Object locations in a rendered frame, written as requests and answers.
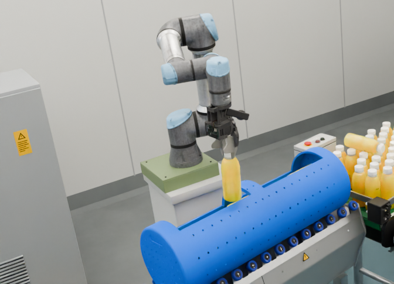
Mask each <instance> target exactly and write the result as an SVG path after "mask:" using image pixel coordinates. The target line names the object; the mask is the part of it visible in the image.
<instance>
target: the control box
mask: <svg viewBox="0 0 394 284"><path fill-rule="evenodd" d="M322 137H323V138H325V139H324V140H320V138H322ZM317 139H319V140H320V142H315V141H316V140H317ZM307 141H309V142H311V144H310V145H305V144H304V143H305V142H307ZM313 147H321V148H324V149H327V150H329V151H330V152H332V153H333V152H334V151H335V150H336V148H335V147H336V137H334V136H330V135H326V134H322V133H320V134H318V135H316V136H313V137H312V138H310V139H307V140H305V141H303V142H301V143H298V144H296V145H294V157H296V156H297V155H298V154H299V153H301V152H303V151H305V150H307V149H309V148H313Z"/></svg>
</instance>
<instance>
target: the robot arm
mask: <svg viewBox="0 0 394 284"><path fill-rule="evenodd" d="M217 40H219V36H218V31H217V28H216V25H215V21H214V19H213V17H212V15H211V14H209V13H203V14H201V13H200V14H198V15H191V16H185V17H181V18H174V19H171V20H169V21H168V22H166V23H165V24H164V25H163V26H162V27H161V28H160V30H159V31H158V34H157V45H158V47H159V48H160V49H161V50H162V55H163V58H164V63H165V64H163V65H162V66H161V73H162V79H163V82H164V84H165V85H176V84H180V83H186V82H190V81H196V86H197V91H198V98H199V104H198V105H197V106H196V110H197V111H194V112H192V111H191V109H189V108H186V109H185V108H184V109H180V110H177V111H174V112H172V113H170V114H169V115H168V116H167V129H168V135H169V141H170V146H171V150H170V154H169V164H170V165H171V166H172V167H175V168H187V167H192V166H196V165H198V164H200V163H201V162H202V161H203V155H202V152H201V150H200V148H199V146H198V145H197V143H196V138H200V137H204V136H210V137H212V138H215V139H216V140H215V141H214V142H213V144H212V145H211V147H212V149H216V148H220V151H221V153H222V155H224V153H231V157H232V159H234V157H235V155H236V152H237V146H238V145H239V133H238V130H237V126H236V123H235V121H234V119H233V118H232V117H235V118H237V119H238V120H248V119H249V114H248V113H246V112H245V111H244V110H234V109H231V108H230V107H231V106H232V102H231V101H232V95H231V85H230V66H229V61H228V59H227V58H226V57H223V56H219V55H218V54H216V53H213V48H214V47H215V46H216V43H215V41H217ZM182 46H187V47H188V50H189V51H190V52H192V57H193V59H191V60H185V57H184V54H183V51H182V48H181V47H182ZM228 135H230V136H228ZM226 142H227V144H226Z"/></svg>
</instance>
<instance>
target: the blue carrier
mask: <svg viewBox="0 0 394 284"><path fill-rule="evenodd" d="M310 163H312V164H310ZM309 164H310V165H309ZM307 165H308V166H307ZM304 166H306V167H304ZM302 167H304V168H302ZM301 168H302V169H301ZM298 169H300V170H299V171H297V170H298ZM295 171H297V172H295ZM293 172H295V173H293ZM291 173H293V174H291ZM289 174H291V175H289ZM288 175H289V176H288ZM241 185H242V188H241V189H242V191H243V192H244V193H245V194H242V198H243V199H242V198H241V200H239V201H237V202H235V203H233V202H229V201H226V200H225V199H224V198H223V197H222V205H221V206H219V207H216V208H214V209H213V210H211V211H208V212H207V213H205V214H202V215H200V216H199V217H196V218H194V219H193V220H190V221H188V222H187V223H185V224H182V225H180V226H179V227H175V226H174V225H173V224H171V223H169V222H167V221H159V222H157V223H155V224H153V225H150V226H148V227H146V228H145V229H144V230H143V231H142V233H141V237H140V247H141V253H142V257H143V260H144V263H145V266H146V267H147V269H148V272H149V274H150V275H151V277H152V279H153V281H154V282H155V283H156V284H210V283H212V282H213V281H215V280H217V279H219V278H220V277H222V276H223V275H225V274H227V273H229V272H230V271H232V270H234V269H236V268H237V267H239V266H240V265H243V264H244V263H246V262H247V261H249V260H251V259H253V258H254V257H256V256H258V255H260V254H261V253H263V252H264V251H266V250H268V249H270V248H271V247H273V246H275V245H277V244H278V243H280V242H282V241H284V240H285V239H287V238H288V237H290V236H292V235H294V234H295V233H297V232H299V231H301V230H302V229H304V228H305V227H308V226H309V225H311V224H312V223H314V222H316V221H318V220H319V219H321V218H323V217H325V216H326V215H328V214H329V213H331V212H333V211H335V210H336V209H338V208H340V207H342V206H343V205H344V204H345V203H346V202H347V201H348V199H349V196H350V192H351V183H350V179H349V176H348V172H347V170H346V168H345V166H344V165H343V164H342V162H341V161H340V160H339V159H338V158H337V157H336V156H335V155H334V154H333V153H332V152H330V151H329V150H327V149H324V148H321V147H313V148H309V149H307V150H305V151H303V152H301V153H299V154H298V155H297V156H296V157H295V158H294V160H293V162H292V165H291V170H290V171H289V172H287V173H285V174H283V175H281V176H279V177H277V178H275V179H273V180H271V181H269V182H267V183H265V184H262V185H259V184H258V183H256V182H253V181H251V180H244V181H241ZM248 195H249V196H248ZM246 196H247V197H246ZM244 197H245V198H244ZM231 203H233V204H231ZM229 204H231V205H229ZM228 205H229V206H228Z"/></svg>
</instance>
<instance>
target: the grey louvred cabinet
mask: <svg viewBox="0 0 394 284"><path fill-rule="evenodd" d="M0 284H87V281H86V276H85V272H84V268H83V263H82V260H81V256H80V251H79V246H78V243H77V238H76V234H75V231H74V226H73V221H72V217H71V213H70V209H69V204H68V201H67V197H66V192H65V189H64V184H63V179H62V175H61V172H60V167H59V162H58V159H57V154H56V150H55V146H54V142H53V138H52V133H51V130H50V125H49V120H48V117H47V113H46V108H45V103H44V100H43V95H42V91H41V88H40V84H39V83H38V82H37V81H36V80H35V79H34V78H32V77H31V76H30V75H29V74H28V73H27V72H26V71H25V70H24V69H22V68H21V69H16V70H11V71H6V72H3V73H0Z"/></svg>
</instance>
